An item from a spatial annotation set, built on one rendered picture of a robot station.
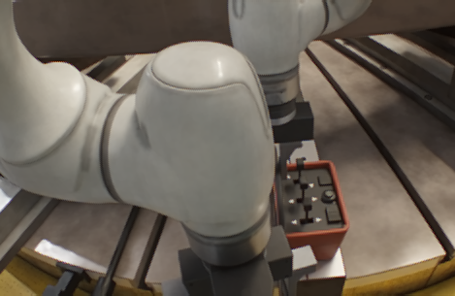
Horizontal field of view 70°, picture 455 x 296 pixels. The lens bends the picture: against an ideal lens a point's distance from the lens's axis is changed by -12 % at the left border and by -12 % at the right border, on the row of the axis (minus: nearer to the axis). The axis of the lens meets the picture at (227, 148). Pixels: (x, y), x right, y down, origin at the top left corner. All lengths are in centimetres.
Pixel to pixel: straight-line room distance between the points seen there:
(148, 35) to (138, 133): 100
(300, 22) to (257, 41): 6
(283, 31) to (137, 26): 84
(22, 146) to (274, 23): 33
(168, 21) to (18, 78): 97
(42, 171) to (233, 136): 16
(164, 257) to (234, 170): 108
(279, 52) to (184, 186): 28
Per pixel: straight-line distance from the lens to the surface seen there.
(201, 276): 43
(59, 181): 33
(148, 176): 28
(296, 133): 62
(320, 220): 74
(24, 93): 29
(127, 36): 131
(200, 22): 120
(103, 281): 130
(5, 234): 165
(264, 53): 50
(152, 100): 25
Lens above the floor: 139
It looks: 40 degrees down
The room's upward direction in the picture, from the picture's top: 10 degrees counter-clockwise
